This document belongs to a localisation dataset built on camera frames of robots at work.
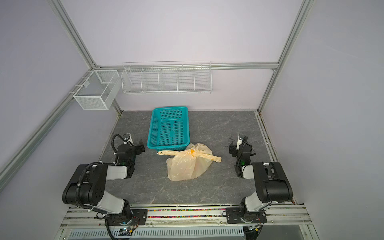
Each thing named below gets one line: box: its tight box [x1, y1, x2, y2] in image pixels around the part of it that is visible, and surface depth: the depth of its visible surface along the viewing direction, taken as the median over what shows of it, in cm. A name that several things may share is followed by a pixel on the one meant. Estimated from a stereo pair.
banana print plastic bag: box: [157, 143, 222, 182], surface depth 82 cm
